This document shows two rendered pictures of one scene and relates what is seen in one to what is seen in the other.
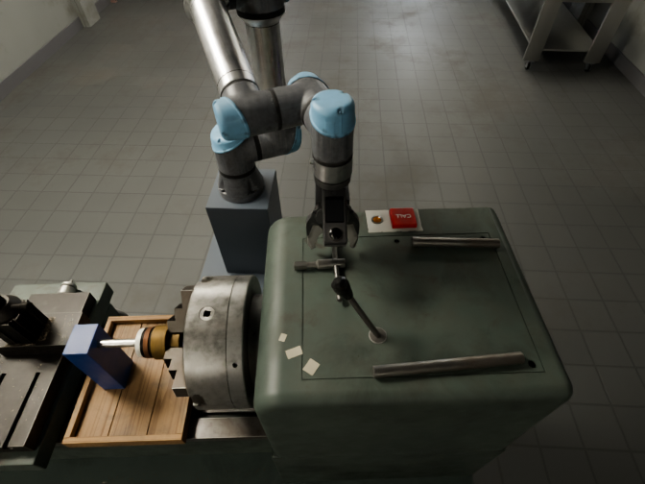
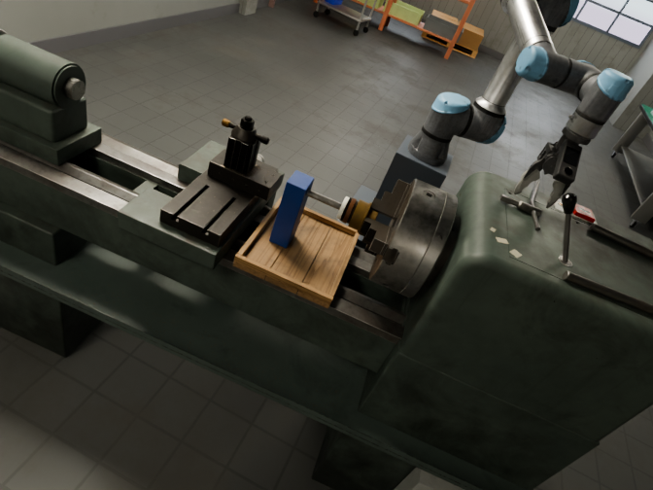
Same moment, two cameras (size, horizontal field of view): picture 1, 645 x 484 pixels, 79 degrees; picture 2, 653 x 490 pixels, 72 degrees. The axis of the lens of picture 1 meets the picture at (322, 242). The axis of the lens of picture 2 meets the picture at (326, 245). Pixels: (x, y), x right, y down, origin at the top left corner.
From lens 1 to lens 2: 76 cm
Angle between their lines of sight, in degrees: 12
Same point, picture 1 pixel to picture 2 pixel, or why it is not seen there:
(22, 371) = (222, 191)
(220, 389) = (417, 252)
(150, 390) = (306, 259)
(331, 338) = (530, 247)
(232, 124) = (538, 63)
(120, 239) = not seen: hidden behind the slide
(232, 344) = (444, 222)
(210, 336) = (429, 209)
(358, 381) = (551, 276)
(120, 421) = (280, 266)
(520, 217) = not seen: hidden behind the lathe
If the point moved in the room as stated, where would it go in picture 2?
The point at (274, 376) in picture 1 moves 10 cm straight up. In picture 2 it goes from (487, 245) to (511, 212)
